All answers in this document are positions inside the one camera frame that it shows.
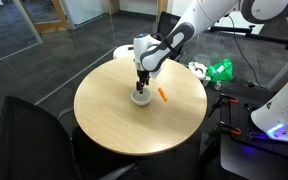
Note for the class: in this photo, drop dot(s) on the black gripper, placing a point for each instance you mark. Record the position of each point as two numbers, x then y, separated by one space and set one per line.
143 80

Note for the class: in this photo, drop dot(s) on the white ceramic bowl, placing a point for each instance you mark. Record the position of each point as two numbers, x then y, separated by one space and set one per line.
141 99

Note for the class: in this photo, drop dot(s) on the orange marker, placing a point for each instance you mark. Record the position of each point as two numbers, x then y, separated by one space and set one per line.
165 98

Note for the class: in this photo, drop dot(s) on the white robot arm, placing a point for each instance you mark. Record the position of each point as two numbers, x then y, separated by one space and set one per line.
272 117

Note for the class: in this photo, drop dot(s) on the small white round table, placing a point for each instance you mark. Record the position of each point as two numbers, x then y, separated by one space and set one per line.
127 51

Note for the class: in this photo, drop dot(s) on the round wooden table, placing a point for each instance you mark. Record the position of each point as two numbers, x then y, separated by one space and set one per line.
106 113

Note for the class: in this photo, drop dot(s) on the white crumpled cloth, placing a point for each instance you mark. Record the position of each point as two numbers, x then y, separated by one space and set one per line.
198 69

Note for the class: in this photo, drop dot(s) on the black mesh office chair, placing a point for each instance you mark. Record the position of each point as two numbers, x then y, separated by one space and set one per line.
165 25

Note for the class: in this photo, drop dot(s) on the green plastic bag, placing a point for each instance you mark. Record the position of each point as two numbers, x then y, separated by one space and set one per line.
221 71

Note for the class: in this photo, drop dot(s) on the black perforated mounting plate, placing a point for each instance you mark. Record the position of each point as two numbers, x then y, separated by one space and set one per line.
239 115

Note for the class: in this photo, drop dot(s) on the black mesh chair foreground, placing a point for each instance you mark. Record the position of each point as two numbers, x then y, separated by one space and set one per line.
33 144

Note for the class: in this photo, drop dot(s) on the orange handled clamp far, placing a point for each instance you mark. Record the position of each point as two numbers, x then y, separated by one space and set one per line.
219 100

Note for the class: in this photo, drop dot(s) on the orange handled clamp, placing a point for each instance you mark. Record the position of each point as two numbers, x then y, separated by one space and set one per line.
226 128
219 100

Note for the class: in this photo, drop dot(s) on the orange handled clamp near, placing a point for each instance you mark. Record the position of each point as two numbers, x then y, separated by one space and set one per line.
226 128

